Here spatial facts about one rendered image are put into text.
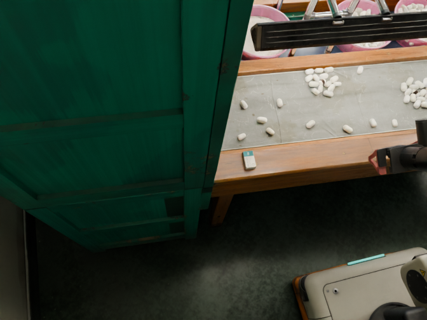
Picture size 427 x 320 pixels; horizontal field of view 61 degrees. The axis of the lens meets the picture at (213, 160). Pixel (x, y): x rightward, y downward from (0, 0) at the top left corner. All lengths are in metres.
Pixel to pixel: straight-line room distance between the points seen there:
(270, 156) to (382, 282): 0.84
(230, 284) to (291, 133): 0.89
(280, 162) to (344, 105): 0.37
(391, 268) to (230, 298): 0.75
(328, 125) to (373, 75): 0.31
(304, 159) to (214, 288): 0.89
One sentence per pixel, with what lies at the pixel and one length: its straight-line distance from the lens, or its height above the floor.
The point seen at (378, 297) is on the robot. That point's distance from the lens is 1.80.
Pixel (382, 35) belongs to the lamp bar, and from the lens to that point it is 1.25.
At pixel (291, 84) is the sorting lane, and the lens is 1.45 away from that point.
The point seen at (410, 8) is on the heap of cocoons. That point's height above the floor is 0.73.
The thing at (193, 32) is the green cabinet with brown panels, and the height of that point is 1.51.
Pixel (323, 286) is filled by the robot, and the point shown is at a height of 0.28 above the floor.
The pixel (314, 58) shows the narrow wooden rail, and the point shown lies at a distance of 1.52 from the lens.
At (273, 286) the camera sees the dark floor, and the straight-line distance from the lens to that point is 1.93.
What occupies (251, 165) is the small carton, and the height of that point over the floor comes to 0.78.
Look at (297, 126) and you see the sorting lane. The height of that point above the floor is 0.74.
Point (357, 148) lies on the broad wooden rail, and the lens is 1.37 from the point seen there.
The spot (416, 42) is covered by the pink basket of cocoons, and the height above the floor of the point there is 0.74.
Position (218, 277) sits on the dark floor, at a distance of 1.90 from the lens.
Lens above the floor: 1.88
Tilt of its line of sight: 67 degrees down
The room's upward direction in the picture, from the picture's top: 10 degrees clockwise
